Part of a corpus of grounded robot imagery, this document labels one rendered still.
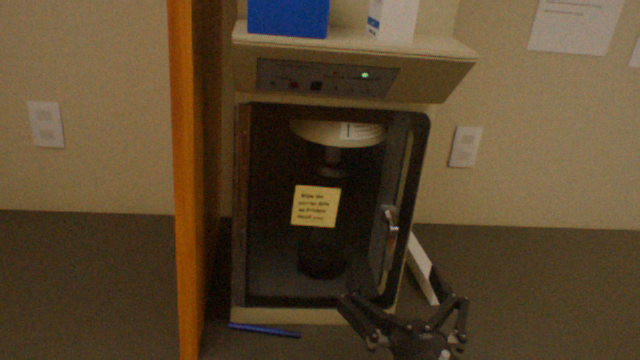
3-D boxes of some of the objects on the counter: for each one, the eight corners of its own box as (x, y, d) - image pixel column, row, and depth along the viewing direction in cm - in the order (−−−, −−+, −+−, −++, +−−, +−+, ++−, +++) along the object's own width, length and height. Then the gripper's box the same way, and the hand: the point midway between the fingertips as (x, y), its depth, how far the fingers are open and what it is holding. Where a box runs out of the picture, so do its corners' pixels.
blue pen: (229, 325, 96) (229, 320, 96) (301, 335, 96) (301, 331, 95) (227, 329, 95) (227, 324, 95) (300, 339, 95) (300, 335, 94)
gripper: (529, 353, 63) (469, 254, 82) (335, 352, 60) (319, 249, 79) (513, 394, 67) (459, 290, 86) (328, 396, 63) (314, 287, 82)
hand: (393, 275), depth 81 cm, fingers open, 13 cm apart
